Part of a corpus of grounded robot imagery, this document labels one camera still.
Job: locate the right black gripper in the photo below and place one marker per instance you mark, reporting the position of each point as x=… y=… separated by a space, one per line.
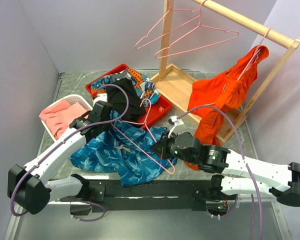
x=160 y=148

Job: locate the pink cloth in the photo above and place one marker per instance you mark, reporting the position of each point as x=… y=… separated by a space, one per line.
x=59 y=116

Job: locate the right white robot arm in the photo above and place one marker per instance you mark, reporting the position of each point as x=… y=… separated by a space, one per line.
x=232 y=173

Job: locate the white perforated basket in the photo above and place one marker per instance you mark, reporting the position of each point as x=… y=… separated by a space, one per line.
x=72 y=98

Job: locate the orange dotted patterned shorts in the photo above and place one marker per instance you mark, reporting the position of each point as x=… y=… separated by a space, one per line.
x=144 y=87

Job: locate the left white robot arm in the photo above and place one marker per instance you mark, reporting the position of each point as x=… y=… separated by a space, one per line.
x=31 y=187

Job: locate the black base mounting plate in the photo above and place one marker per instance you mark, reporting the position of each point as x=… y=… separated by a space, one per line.
x=156 y=195

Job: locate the blue leaf-print shorts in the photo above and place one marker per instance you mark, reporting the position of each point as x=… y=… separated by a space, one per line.
x=110 y=152

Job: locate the pink wire hanger with shorts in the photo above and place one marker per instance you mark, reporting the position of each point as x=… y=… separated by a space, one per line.
x=255 y=54

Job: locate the wooden clothes rack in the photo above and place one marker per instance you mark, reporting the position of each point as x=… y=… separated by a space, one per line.
x=176 y=85

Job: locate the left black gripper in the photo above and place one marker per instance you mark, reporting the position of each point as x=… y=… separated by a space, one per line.
x=107 y=127

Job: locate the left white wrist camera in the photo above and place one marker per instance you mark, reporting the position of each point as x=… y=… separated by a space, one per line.
x=101 y=97

